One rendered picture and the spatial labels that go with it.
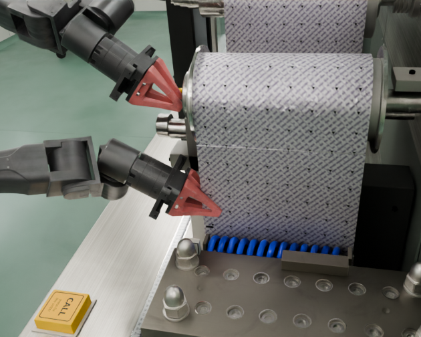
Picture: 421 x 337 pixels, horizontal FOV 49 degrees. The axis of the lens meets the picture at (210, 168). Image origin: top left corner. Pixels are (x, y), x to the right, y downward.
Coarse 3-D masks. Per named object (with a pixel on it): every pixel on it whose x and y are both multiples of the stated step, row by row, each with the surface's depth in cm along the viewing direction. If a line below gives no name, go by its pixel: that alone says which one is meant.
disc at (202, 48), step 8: (200, 48) 67; (192, 64) 64; (192, 72) 64; (192, 80) 64; (192, 88) 64; (192, 96) 64; (192, 104) 64; (192, 112) 65; (192, 120) 65; (192, 128) 66
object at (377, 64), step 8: (376, 64) 61; (376, 72) 60; (376, 80) 60; (376, 88) 60; (376, 96) 60; (376, 104) 60; (376, 112) 60; (376, 120) 61; (376, 128) 61; (368, 136) 63
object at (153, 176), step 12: (144, 156) 72; (180, 156) 75; (132, 168) 70; (144, 168) 70; (156, 168) 71; (168, 168) 72; (180, 168) 73; (132, 180) 70; (144, 180) 70; (156, 180) 70; (168, 180) 69; (144, 192) 72; (156, 192) 71; (168, 192) 67; (156, 204) 69; (156, 216) 70
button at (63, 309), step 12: (48, 300) 81; (60, 300) 81; (72, 300) 81; (84, 300) 81; (48, 312) 79; (60, 312) 79; (72, 312) 78; (84, 312) 80; (36, 324) 78; (48, 324) 77; (60, 324) 77; (72, 324) 77
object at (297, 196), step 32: (224, 160) 68; (256, 160) 67; (288, 160) 66; (320, 160) 65; (352, 160) 64; (224, 192) 71; (256, 192) 70; (288, 192) 69; (320, 192) 67; (352, 192) 66; (224, 224) 75; (256, 224) 73; (288, 224) 72; (320, 224) 70; (352, 224) 69
